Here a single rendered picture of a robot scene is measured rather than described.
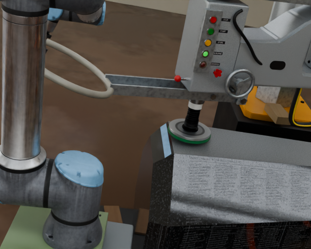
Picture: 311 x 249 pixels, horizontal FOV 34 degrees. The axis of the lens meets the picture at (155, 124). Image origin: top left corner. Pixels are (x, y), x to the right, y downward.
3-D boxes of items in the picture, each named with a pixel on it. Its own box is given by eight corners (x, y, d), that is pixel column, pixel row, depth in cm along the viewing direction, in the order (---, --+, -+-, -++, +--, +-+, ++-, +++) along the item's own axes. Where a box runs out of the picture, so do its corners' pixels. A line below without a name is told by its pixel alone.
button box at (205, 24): (207, 71, 228) (220, 9, 215) (209, 73, 226) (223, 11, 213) (190, 70, 225) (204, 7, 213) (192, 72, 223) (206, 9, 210)
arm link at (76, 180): (98, 225, 153) (105, 175, 146) (41, 219, 151) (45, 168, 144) (100, 197, 167) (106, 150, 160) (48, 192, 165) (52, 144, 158)
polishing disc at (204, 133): (212, 144, 244) (212, 141, 244) (169, 137, 243) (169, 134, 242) (208, 124, 263) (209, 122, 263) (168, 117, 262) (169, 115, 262)
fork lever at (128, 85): (232, 90, 261) (234, 81, 258) (248, 106, 245) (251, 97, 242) (101, 80, 237) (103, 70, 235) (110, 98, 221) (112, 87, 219)
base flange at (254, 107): (231, 87, 359) (233, 81, 357) (296, 97, 364) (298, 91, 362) (244, 118, 315) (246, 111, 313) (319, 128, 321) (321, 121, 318)
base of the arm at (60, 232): (98, 256, 155) (101, 230, 151) (36, 248, 154) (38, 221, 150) (104, 221, 172) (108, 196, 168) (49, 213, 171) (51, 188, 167)
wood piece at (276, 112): (264, 109, 323) (265, 102, 320) (278, 110, 325) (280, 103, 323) (275, 124, 305) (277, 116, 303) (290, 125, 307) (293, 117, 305)
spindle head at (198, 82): (237, 82, 261) (259, -4, 241) (256, 100, 243) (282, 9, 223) (172, 79, 249) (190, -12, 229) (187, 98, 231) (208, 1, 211)
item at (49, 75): (99, 68, 250) (102, 63, 249) (122, 114, 209) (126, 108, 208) (6, 24, 227) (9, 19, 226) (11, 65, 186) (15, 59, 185)
